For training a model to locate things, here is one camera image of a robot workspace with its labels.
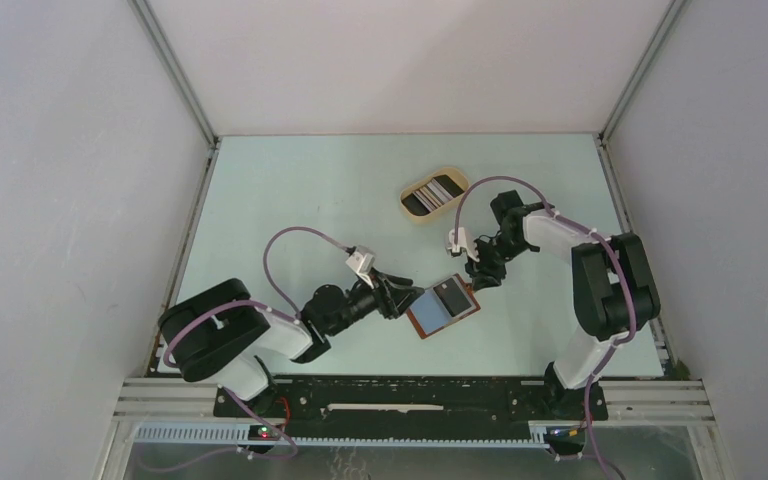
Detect white cable duct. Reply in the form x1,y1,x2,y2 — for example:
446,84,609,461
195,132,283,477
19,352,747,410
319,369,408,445
133,423,551,449

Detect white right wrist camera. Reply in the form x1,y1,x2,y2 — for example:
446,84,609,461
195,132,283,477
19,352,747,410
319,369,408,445
446,227,479,261

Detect aluminium frame rail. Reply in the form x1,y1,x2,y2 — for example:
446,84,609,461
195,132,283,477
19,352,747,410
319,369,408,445
113,378,715,427

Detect beige oval tray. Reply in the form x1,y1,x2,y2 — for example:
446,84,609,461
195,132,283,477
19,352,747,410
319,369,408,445
398,166,470,225

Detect black credit card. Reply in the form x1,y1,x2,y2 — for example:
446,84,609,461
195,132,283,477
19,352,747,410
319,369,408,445
433,277,473,318

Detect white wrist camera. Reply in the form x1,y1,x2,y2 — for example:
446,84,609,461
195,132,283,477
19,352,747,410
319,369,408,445
345,245,375,283
446,227,479,261

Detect brown leather card holder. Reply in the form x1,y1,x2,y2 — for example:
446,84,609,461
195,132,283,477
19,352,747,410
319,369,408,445
406,274,481,339

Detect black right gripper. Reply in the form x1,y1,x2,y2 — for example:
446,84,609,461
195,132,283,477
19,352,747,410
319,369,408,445
466,232,533,291

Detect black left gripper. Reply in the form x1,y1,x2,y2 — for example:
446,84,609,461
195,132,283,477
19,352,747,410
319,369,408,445
325,266,423,336

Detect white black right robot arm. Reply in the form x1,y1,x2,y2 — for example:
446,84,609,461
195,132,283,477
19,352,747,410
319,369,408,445
447,190,661,418

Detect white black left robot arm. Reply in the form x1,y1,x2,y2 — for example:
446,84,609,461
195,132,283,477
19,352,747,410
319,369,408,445
157,271,425,417

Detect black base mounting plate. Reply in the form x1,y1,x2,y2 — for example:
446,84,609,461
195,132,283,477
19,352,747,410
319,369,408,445
251,375,607,441

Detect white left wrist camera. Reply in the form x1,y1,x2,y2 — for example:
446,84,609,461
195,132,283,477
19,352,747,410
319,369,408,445
345,245,375,283

